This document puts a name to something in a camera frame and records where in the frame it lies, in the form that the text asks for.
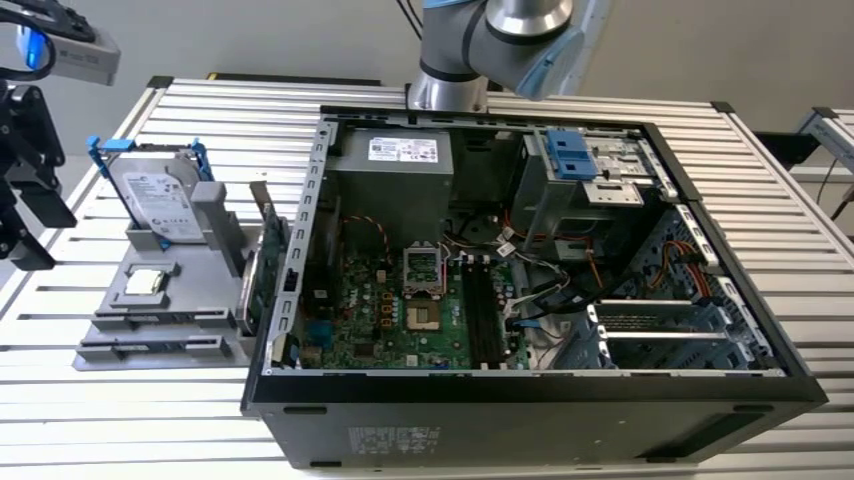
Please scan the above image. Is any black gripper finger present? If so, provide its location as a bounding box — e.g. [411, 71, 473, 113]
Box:
[0, 84, 78, 229]
[0, 193, 58, 272]

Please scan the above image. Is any RAM stick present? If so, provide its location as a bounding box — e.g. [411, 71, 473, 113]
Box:
[98, 310, 228, 325]
[82, 338, 222, 354]

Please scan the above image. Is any black RAM slot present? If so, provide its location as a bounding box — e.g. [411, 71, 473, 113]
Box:
[463, 259, 487, 370]
[477, 259, 504, 367]

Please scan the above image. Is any silver CPU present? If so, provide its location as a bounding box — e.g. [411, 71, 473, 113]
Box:
[122, 269, 166, 295]

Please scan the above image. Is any hard disk in blue carrier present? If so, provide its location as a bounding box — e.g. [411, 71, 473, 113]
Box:
[85, 135, 214, 247]

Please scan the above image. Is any grey parts rack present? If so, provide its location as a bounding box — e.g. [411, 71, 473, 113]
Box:
[72, 182, 268, 372]

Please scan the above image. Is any graphics card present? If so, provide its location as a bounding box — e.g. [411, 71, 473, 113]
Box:
[237, 179, 293, 336]

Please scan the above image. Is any grey power supply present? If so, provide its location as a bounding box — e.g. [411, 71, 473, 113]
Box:
[324, 127, 456, 251]

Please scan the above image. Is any metal socket cover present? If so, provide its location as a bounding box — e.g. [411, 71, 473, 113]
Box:
[401, 239, 447, 299]

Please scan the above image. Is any CPU socket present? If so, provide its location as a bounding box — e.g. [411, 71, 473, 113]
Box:
[403, 295, 447, 335]

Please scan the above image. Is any green motherboard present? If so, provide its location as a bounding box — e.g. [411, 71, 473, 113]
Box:
[297, 214, 535, 372]

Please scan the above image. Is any black round fan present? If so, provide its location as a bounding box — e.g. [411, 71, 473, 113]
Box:
[444, 212, 501, 247]

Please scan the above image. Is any black PC case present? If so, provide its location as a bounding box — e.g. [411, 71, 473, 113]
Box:
[238, 103, 830, 470]

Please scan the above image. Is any grey optical drive cage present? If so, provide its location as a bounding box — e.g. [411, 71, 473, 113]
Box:
[511, 128, 647, 254]

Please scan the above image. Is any blue drive latch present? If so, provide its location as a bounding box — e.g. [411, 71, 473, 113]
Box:
[543, 128, 596, 182]

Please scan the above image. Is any metal disk bay cage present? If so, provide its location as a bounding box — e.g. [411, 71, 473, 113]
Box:
[584, 298, 779, 372]

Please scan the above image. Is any neighbouring slatted metal table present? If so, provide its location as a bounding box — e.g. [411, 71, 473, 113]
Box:
[787, 105, 854, 184]

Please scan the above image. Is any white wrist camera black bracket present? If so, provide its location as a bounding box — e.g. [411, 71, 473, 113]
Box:
[38, 0, 122, 87]

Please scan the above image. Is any red black twisted wire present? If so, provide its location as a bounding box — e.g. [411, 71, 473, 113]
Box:
[341, 214, 396, 265]

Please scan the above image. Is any grey wire bundle with labels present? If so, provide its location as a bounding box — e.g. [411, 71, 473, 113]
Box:
[489, 227, 568, 274]

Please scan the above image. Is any black cable bundle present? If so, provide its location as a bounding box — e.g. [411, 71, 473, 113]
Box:
[523, 272, 645, 319]

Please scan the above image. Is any single orange wire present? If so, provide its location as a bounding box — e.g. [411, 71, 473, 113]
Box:
[584, 238, 605, 290]

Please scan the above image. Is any orange red wire bundle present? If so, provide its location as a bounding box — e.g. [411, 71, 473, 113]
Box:
[656, 239, 713, 307]

